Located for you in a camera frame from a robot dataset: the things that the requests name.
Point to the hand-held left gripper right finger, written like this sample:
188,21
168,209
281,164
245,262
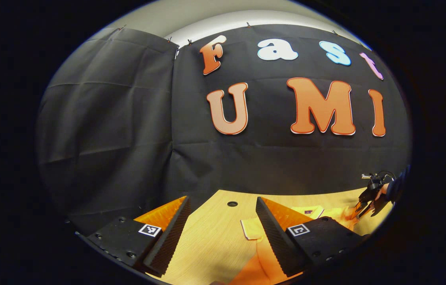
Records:
276,241

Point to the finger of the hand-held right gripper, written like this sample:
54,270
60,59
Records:
365,204

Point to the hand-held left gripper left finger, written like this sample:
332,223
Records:
169,241

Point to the orange T-shirt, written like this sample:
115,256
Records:
260,263

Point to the black backdrop cloth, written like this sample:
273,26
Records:
147,138

